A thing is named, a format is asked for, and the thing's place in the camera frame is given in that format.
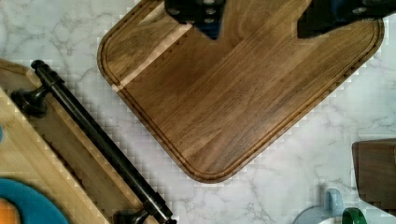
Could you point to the light blue mug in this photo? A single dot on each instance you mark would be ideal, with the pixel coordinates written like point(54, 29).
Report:
point(332, 206)

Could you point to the green mug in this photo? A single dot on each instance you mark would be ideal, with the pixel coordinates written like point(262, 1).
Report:
point(353, 215)

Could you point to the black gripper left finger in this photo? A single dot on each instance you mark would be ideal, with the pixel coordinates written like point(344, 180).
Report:
point(204, 15)

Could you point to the dark wooden cutting board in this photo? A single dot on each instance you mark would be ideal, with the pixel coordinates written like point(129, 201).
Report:
point(214, 105)

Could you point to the blue plate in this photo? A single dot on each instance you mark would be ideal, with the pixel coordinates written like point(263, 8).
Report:
point(34, 208)

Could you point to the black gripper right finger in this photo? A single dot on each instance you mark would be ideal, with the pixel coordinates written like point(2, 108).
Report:
point(323, 16)

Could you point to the orange fruit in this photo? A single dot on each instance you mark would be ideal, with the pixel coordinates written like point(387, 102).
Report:
point(8, 213)

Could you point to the dark wooden block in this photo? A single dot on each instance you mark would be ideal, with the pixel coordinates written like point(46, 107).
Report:
point(375, 172)

